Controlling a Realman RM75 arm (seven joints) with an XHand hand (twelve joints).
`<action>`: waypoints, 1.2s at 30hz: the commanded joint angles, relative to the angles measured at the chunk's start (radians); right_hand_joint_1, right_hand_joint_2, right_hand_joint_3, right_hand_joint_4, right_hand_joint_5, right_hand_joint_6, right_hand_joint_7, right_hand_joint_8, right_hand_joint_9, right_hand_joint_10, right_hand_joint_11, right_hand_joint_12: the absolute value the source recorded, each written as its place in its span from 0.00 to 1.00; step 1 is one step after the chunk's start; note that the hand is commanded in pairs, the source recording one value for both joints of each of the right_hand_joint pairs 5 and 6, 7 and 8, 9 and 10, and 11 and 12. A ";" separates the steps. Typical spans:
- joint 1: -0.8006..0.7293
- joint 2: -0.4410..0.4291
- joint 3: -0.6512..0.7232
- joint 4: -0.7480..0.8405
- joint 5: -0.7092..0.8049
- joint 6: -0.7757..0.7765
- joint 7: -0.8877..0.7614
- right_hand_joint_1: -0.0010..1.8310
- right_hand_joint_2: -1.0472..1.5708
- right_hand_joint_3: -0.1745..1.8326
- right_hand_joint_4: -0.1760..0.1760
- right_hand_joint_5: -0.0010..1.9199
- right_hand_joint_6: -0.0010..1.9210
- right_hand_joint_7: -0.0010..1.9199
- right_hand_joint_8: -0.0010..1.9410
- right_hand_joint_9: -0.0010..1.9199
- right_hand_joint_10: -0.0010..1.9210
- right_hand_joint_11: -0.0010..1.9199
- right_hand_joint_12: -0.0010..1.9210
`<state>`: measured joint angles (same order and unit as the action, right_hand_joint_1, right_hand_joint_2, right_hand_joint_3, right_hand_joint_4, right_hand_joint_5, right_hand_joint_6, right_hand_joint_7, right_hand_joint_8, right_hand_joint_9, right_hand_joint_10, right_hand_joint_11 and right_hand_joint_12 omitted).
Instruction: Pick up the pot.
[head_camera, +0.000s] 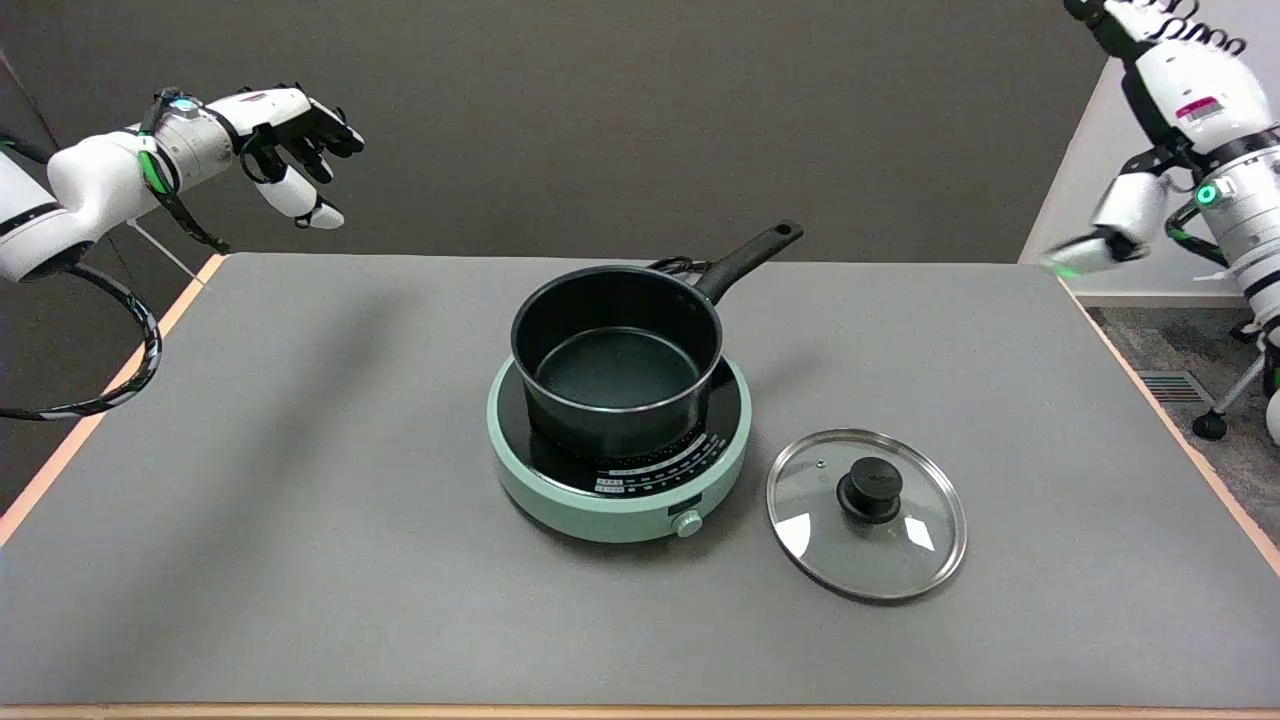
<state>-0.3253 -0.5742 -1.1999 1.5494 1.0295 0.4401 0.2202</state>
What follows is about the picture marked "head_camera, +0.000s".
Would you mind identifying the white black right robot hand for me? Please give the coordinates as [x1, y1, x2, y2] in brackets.
[1040, 0, 1280, 281]

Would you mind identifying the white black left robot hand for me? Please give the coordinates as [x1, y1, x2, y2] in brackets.
[234, 83, 366, 231]

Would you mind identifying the black saucepan with long handle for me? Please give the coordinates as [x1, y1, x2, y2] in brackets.
[510, 220, 804, 461]

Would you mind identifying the floor vent grille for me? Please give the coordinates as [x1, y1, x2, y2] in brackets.
[1135, 370, 1216, 406]

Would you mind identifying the wheeled stand leg with caster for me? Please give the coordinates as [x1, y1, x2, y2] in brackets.
[1192, 320, 1280, 441]

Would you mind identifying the mint green induction cooker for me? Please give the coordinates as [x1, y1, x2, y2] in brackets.
[487, 352, 753, 544]

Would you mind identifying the glass lid with black knob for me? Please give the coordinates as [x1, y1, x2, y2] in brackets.
[766, 428, 968, 602]

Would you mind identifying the green black wrist cable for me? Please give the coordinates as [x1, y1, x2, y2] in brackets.
[1162, 200, 1233, 269]
[137, 88, 233, 254]

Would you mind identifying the black braided cable loop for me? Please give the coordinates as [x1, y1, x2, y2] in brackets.
[0, 262, 163, 421]

